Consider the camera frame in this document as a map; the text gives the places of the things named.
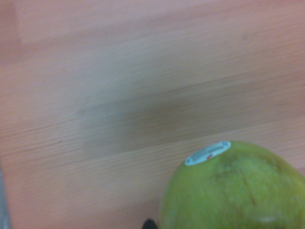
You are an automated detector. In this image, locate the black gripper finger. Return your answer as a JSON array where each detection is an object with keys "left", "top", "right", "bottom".
[{"left": 142, "top": 218, "right": 158, "bottom": 229}]

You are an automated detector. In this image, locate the green apple with sticker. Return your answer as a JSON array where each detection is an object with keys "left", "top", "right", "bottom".
[{"left": 158, "top": 140, "right": 305, "bottom": 229}]

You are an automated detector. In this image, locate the wooden coffee table black frame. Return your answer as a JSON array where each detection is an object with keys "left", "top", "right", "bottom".
[{"left": 0, "top": 0, "right": 305, "bottom": 229}]

